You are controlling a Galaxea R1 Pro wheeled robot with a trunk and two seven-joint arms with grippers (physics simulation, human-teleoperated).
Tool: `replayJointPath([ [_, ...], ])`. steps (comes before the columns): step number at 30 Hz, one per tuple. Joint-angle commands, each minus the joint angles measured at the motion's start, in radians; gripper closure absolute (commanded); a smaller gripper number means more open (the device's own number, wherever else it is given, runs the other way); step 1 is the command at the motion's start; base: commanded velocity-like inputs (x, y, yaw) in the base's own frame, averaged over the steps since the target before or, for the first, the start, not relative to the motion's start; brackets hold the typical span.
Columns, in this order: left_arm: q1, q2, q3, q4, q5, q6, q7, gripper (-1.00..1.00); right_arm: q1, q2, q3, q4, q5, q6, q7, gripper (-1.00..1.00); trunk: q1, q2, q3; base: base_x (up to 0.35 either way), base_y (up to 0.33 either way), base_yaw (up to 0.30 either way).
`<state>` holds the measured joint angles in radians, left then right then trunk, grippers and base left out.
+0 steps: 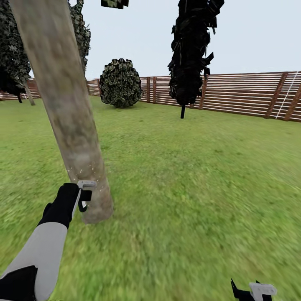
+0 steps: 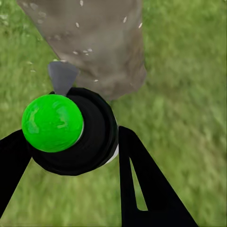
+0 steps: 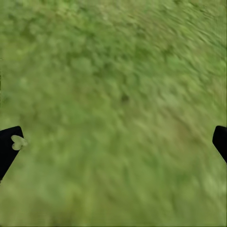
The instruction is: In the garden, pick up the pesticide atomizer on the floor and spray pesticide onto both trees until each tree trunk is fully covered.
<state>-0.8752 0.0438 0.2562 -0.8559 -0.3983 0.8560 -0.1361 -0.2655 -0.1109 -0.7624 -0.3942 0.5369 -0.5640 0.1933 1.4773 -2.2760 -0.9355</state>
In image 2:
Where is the pesticide atomizer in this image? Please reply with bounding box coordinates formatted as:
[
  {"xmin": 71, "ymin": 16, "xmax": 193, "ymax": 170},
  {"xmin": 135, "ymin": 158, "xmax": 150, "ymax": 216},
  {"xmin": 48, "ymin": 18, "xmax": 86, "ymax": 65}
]
[{"xmin": 22, "ymin": 60, "xmax": 119, "ymax": 176}]

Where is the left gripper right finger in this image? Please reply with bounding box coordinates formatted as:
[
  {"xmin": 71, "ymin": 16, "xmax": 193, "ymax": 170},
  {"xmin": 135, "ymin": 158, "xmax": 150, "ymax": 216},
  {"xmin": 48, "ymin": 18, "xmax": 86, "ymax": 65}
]
[{"xmin": 118, "ymin": 126, "xmax": 198, "ymax": 227}]

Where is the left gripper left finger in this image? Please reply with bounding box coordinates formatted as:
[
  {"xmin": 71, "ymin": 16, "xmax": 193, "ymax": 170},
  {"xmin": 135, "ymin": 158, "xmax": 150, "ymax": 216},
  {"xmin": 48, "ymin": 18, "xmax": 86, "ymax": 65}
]
[{"xmin": 0, "ymin": 130, "xmax": 32, "ymax": 218}]

